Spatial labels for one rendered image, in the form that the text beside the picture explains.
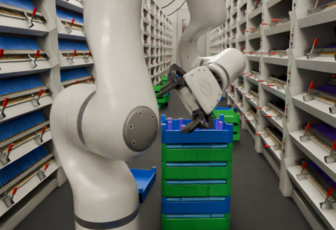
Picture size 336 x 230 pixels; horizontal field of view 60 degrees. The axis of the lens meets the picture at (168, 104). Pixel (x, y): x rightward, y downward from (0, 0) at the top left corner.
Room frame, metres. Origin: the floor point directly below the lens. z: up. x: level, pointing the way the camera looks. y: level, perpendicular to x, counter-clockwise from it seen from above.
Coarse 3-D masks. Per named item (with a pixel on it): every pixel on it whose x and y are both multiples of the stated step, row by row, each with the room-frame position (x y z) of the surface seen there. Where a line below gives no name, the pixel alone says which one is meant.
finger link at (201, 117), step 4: (200, 108) 0.63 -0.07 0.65; (192, 112) 0.64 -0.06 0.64; (196, 112) 0.63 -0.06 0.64; (200, 112) 0.62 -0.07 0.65; (192, 116) 0.63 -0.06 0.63; (196, 116) 0.64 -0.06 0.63; (200, 116) 0.62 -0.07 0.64; (192, 120) 0.63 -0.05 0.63; (200, 120) 0.61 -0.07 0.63; (200, 124) 0.61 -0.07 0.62
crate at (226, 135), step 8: (176, 120) 1.36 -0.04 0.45; (184, 120) 1.36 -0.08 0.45; (176, 128) 1.36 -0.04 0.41; (224, 128) 1.31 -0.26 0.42; (232, 128) 1.17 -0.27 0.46; (168, 136) 1.16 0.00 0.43; (176, 136) 1.16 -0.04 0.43; (184, 136) 1.17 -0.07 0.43; (192, 136) 1.17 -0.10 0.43; (200, 136) 1.17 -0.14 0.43; (208, 136) 1.17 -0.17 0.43; (216, 136) 1.17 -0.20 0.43; (224, 136) 1.17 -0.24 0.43; (232, 136) 1.17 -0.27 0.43
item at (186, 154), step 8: (168, 152) 1.16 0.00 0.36; (176, 152) 1.16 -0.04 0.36; (184, 152) 1.17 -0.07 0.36; (192, 152) 1.17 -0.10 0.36; (200, 152) 1.17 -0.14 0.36; (208, 152) 1.17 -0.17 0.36; (216, 152) 1.17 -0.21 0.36; (224, 152) 1.17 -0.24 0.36; (168, 160) 1.16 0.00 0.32; (176, 160) 1.16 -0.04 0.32; (184, 160) 1.16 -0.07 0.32; (192, 160) 1.17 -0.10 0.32; (200, 160) 1.17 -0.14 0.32; (208, 160) 1.17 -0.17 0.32; (216, 160) 1.17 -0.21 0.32; (224, 160) 1.17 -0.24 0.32
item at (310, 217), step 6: (294, 192) 1.42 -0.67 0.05; (300, 192) 1.42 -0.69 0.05; (294, 198) 1.42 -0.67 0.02; (300, 198) 1.35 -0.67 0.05; (300, 204) 1.33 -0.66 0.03; (306, 204) 1.29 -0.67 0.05; (306, 210) 1.26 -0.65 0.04; (312, 210) 1.24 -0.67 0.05; (306, 216) 1.25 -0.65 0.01; (312, 216) 1.19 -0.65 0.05; (318, 216) 1.19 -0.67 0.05; (312, 222) 1.18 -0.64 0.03; (318, 222) 1.14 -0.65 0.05; (312, 228) 1.18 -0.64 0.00; (318, 228) 1.12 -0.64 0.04; (324, 228) 1.10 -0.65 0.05
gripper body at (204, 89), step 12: (192, 72) 0.65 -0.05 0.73; (204, 72) 0.68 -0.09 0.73; (216, 72) 0.69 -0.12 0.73; (192, 84) 0.62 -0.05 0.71; (204, 84) 0.65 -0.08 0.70; (216, 84) 0.69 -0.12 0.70; (180, 96) 0.65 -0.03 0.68; (192, 96) 0.63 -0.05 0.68; (204, 96) 0.63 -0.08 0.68; (216, 96) 0.67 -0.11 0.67; (192, 108) 0.64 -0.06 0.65; (204, 108) 0.62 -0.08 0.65
